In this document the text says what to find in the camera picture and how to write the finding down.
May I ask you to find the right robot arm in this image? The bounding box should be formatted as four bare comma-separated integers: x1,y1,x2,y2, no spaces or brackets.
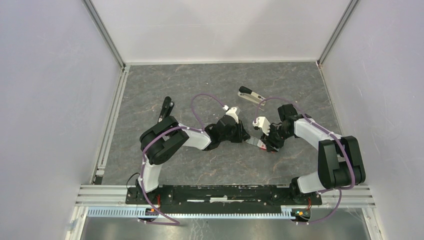
253,104,366,204

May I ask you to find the red white staple box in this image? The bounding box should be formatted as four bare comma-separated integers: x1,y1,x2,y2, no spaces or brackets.
257,141,278,153

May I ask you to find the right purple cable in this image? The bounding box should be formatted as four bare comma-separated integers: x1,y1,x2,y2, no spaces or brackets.
253,96,356,226

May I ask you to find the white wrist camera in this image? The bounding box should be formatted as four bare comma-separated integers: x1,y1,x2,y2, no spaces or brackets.
252,116,271,136
222,105,241,124

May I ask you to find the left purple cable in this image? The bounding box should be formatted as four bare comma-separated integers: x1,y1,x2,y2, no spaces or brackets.
139,93,229,227

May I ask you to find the staple tray box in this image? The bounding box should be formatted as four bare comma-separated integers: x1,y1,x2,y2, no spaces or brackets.
246,136,263,148

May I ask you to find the purple cable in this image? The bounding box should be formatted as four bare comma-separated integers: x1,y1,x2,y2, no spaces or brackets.
253,96,356,226
139,93,229,227

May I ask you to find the black stapler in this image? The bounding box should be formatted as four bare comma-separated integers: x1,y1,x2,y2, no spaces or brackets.
157,96,175,123

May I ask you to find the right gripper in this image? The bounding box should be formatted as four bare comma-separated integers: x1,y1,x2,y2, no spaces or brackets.
260,123,293,153

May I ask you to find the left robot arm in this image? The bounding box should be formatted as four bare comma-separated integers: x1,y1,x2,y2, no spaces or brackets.
136,115,251,204

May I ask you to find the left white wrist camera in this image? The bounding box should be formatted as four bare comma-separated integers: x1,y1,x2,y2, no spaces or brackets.
222,105,241,124

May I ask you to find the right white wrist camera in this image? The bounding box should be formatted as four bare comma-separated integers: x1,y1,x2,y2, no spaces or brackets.
252,116,271,136

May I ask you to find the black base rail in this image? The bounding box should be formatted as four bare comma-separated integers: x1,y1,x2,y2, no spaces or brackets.
125,184,323,215

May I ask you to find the white cable duct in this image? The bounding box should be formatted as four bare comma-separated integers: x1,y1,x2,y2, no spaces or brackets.
87,206,295,220

